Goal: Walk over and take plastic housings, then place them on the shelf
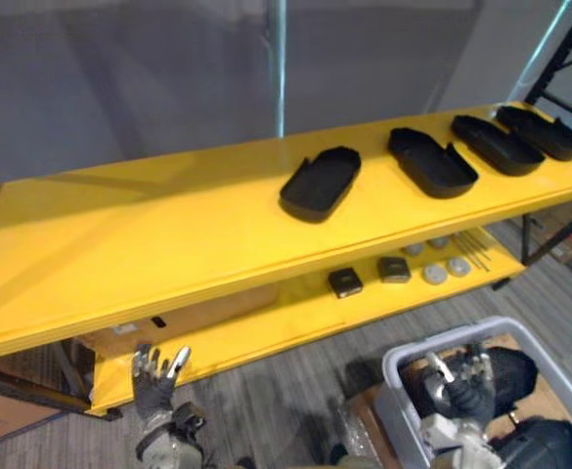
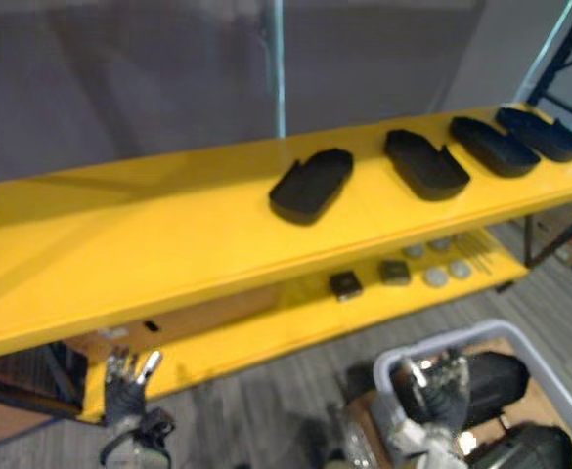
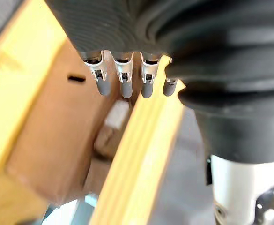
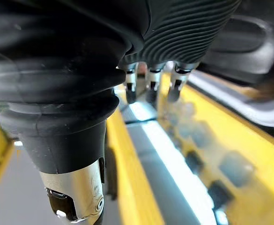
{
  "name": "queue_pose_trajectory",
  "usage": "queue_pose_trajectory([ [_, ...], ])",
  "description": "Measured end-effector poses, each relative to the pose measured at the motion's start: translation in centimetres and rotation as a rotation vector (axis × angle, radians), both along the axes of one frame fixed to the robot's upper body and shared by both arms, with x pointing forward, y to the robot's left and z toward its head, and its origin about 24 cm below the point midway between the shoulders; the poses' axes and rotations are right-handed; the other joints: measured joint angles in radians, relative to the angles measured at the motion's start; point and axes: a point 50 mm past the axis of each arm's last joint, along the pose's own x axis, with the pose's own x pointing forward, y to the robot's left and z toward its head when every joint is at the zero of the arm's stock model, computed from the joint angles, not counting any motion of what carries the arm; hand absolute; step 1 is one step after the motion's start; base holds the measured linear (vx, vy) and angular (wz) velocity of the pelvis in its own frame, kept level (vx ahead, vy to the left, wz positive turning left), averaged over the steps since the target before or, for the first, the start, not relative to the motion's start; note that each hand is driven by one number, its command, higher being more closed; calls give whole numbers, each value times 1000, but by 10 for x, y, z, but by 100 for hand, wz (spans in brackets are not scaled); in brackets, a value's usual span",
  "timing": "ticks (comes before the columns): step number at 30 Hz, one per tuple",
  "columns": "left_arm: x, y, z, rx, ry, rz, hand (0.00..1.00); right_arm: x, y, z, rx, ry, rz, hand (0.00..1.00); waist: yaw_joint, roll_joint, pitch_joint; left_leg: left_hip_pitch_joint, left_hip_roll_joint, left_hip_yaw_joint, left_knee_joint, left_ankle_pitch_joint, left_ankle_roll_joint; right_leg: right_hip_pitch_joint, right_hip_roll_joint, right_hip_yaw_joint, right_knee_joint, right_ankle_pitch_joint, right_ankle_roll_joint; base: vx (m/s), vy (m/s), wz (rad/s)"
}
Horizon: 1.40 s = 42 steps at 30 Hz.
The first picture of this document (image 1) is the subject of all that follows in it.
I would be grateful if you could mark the robot right arm silver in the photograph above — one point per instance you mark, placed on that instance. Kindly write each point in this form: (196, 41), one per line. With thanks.
(454, 442)

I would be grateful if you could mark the yellow upper shelf board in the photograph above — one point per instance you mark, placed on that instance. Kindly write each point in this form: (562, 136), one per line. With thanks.
(168, 234)

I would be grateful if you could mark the grey plastic bin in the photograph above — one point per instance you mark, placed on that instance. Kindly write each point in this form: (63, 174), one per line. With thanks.
(566, 376)

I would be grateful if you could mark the bundle of thin metal rods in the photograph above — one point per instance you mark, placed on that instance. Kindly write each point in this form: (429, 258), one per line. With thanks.
(473, 249)

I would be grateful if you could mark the yellow shelf board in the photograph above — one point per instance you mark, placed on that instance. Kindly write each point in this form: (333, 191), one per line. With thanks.
(266, 337)
(168, 234)

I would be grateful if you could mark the black plastic housing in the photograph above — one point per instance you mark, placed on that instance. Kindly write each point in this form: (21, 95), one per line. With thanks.
(498, 144)
(315, 183)
(542, 132)
(513, 378)
(432, 163)
(544, 447)

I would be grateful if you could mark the grey round disc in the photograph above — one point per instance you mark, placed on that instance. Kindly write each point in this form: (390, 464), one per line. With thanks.
(457, 267)
(413, 249)
(432, 273)
(438, 242)

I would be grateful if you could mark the black metal rack frame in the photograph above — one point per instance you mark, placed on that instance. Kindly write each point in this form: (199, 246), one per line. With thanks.
(566, 44)

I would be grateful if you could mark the brown cardboard box blue tape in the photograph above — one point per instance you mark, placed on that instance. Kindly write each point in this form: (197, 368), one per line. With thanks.
(7, 405)

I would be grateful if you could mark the black shelf leg brace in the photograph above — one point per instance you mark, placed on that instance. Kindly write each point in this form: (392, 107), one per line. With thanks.
(554, 234)

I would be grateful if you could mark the yellow lower shelf board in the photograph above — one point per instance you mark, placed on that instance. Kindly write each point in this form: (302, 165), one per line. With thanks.
(266, 337)

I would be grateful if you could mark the small dark square box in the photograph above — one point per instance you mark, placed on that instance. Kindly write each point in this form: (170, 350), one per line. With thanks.
(345, 284)
(393, 268)

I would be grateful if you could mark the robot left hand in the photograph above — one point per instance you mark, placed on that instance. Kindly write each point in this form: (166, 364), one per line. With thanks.
(151, 391)

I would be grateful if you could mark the silver metal pole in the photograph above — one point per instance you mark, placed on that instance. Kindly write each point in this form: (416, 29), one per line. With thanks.
(280, 68)

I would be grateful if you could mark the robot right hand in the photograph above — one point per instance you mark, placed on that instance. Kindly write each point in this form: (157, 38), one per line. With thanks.
(466, 398)

